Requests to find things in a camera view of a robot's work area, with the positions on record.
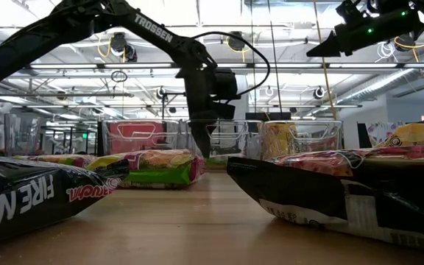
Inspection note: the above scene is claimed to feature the black fire noodle pack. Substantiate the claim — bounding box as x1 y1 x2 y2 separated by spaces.
226 146 424 255
0 154 131 248

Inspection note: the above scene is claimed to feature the black metal gantry frame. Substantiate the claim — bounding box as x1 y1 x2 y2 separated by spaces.
161 91 189 121

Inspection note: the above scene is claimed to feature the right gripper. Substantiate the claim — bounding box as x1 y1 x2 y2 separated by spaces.
305 7 424 58

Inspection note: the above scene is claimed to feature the red board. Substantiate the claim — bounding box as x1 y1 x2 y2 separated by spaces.
107 122 166 155

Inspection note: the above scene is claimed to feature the clear plastic bin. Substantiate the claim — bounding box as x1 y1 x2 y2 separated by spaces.
188 119 264 171
261 119 344 161
101 119 191 158

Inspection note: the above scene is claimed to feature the clear plastic cup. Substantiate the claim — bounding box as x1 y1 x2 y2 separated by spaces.
4 112 40 158

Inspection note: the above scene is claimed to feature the yellow hanging cable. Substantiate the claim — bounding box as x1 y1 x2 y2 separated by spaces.
312 0 339 121

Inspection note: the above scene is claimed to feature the floral patterned cloth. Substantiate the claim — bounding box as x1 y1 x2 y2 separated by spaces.
365 121 406 149

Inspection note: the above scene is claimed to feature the black ceiling cord reel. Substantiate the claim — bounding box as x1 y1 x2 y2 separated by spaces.
226 31 248 52
108 32 138 63
395 35 417 52

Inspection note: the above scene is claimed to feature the black hanging cable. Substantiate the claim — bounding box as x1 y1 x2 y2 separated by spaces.
266 0 283 121

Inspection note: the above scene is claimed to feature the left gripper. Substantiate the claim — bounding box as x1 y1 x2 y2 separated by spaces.
177 62 241 159

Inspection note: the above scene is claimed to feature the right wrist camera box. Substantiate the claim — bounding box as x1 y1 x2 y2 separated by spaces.
335 0 367 23

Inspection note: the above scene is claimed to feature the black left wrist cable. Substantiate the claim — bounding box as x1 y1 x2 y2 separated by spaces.
191 30 272 97

